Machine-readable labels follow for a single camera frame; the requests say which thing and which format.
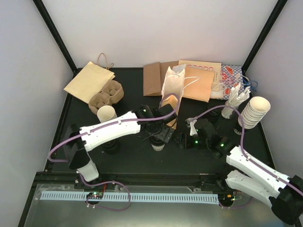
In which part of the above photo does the single white paper cup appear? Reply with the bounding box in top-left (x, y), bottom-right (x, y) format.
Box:
top-left (151, 144), bottom-right (165, 151)

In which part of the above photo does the orange paper bag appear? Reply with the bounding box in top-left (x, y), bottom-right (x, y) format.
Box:
top-left (160, 67), bottom-right (185, 116)
top-left (183, 67), bottom-right (215, 102)

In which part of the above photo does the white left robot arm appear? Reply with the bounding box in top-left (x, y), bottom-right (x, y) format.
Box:
top-left (63, 104), bottom-right (178, 189)

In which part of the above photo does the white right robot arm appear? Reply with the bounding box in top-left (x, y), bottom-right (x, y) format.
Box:
top-left (175, 118), bottom-right (303, 225)

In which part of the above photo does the stack of black cup lids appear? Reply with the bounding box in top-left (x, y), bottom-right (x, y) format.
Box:
top-left (205, 108), bottom-right (222, 124)

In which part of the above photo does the brown kraft paper bag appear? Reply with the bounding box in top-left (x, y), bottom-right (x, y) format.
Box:
top-left (143, 61), bottom-right (178, 96)

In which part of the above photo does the blue checkered paper bag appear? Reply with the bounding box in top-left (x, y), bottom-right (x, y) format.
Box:
top-left (219, 65), bottom-right (258, 100)

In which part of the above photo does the stack of white paper cups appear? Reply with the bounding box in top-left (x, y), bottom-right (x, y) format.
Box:
top-left (97, 105), bottom-right (117, 123)

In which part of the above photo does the beige bag with red circles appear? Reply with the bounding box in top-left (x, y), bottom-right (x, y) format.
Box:
top-left (178, 60), bottom-right (222, 72)

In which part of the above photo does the stack of pulp cup carriers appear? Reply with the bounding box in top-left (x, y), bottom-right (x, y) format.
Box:
top-left (88, 80), bottom-right (124, 114)

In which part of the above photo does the white paper bag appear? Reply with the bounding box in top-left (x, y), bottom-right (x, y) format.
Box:
top-left (172, 64), bottom-right (186, 74)

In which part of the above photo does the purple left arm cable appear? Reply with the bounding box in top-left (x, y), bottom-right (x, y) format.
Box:
top-left (48, 93), bottom-right (181, 163)

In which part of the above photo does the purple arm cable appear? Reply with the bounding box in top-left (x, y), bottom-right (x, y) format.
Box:
top-left (186, 105), bottom-right (303, 198)
top-left (48, 93), bottom-right (181, 163)

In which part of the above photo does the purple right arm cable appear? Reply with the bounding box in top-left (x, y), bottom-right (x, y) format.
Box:
top-left (186, 105), bottom-right (303, 198)

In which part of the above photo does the tan paper bag with handles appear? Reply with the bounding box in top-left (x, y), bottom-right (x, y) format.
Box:
top-left (63, 53), bottom-right (115, 104)

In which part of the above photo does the light blue cable duct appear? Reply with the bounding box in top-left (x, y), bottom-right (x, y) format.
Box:
top-left (40, 191), bottom-right (219, 205)

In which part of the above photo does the black frame post right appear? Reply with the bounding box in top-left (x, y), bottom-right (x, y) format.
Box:
top-left (241, 0), bottom-right (288, 75)

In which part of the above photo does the black frame post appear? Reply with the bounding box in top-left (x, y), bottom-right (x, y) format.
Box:
top-left (241, 0), bottom-right (288, 75)
top-left (33, 0), bottom-right (77, 73)

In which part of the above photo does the black frame post left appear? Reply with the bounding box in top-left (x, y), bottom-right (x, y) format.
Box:
top-left (33, 0), bottom-right (77, 73)

